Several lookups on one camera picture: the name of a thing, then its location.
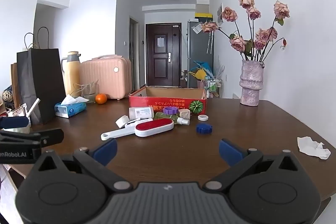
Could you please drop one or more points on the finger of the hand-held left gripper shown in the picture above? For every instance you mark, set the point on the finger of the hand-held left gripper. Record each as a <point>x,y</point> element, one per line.
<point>14,122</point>
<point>50,136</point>

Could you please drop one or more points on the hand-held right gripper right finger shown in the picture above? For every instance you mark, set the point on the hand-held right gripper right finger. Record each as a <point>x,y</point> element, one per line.
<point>231,152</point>

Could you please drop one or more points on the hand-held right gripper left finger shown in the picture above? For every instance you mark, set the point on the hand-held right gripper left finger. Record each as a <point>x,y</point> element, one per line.
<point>105,152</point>

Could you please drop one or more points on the blue ridged cap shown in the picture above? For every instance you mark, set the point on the blue ridged cap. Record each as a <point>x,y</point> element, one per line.
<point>204,128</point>

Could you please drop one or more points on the white round disc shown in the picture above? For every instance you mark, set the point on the white round disc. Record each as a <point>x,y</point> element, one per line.
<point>203,117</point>

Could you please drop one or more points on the white labelled tube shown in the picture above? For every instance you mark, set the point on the white labelled tube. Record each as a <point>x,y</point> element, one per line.
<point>140,112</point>

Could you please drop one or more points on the red and white lint brush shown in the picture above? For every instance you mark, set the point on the red and white lint brush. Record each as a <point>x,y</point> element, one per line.
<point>153,128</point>

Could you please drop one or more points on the beige small jar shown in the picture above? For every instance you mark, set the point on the beige small jar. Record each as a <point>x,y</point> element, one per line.
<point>184,114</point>

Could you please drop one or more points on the green spray bottle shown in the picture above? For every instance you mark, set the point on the green spray bottle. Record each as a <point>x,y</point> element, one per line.
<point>168,117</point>

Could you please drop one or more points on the purple ridged cap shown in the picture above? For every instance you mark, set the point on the purple ridged cap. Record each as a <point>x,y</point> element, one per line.
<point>171,110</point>

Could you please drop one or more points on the red cardboard box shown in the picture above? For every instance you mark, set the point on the red cardboard box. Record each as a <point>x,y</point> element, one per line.
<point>168,103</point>

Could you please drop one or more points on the wicker ball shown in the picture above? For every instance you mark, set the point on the wicker ball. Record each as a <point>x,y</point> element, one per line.
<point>8,95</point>

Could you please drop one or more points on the blue tissue pack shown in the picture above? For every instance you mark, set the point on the blue tissue pack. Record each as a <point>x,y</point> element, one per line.
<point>71,108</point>

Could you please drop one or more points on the white tape roll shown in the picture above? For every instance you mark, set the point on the white tape roll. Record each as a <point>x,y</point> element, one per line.
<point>122,121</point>

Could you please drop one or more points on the black paper bag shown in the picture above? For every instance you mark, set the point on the black paper bag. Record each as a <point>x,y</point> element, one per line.
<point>44,82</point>

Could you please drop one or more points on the orange fruit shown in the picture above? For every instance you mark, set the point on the orange fruit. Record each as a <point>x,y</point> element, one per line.
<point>101,98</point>

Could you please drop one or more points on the clear glass container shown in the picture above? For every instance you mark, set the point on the clear glass container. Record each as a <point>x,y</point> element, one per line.
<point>90,94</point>

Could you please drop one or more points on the yellow thermos jug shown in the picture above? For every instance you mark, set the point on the yellow thermos jug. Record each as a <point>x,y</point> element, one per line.
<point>71,74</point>

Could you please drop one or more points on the clear storage trolley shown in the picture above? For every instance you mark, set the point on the clear storage trolley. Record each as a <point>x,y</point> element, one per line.
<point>214,86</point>

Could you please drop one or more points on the purple ceramic vase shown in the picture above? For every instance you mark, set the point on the purple ceramic vase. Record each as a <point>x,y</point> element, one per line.
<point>251,82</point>

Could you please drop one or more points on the pink hard suitcase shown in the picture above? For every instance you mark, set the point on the pink hard suitcase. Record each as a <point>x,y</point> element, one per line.
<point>107,77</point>

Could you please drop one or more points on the crumpled white tissue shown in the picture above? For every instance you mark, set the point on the crumpled white tissue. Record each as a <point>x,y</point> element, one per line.
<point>312,148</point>

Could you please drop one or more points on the grey interior door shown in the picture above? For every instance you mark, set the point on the grey interior door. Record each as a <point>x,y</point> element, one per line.
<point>133,56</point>

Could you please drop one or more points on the dark brown entrance door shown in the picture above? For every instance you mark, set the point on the dark brown entrance door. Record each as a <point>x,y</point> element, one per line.
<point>162,66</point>

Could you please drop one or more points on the grey refrigerator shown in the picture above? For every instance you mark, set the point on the grey refrigerator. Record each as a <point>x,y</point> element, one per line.
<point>199,51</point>

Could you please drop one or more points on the clear hanging umbrella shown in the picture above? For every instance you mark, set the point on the clear hanging umbrella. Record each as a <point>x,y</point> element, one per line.
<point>210,41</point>

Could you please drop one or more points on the dried pink roses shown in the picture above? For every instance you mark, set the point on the dried pink roses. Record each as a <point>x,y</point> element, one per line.
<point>260,36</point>

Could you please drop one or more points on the paper notice on door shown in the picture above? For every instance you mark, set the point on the paper notice on door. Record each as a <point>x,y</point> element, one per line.
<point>160,41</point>

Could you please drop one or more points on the yellow and black box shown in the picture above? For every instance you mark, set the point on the yellow and black box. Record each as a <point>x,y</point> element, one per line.
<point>203,16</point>

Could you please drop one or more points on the wall poster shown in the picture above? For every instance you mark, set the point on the wall poster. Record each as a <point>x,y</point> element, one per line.
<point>220,12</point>

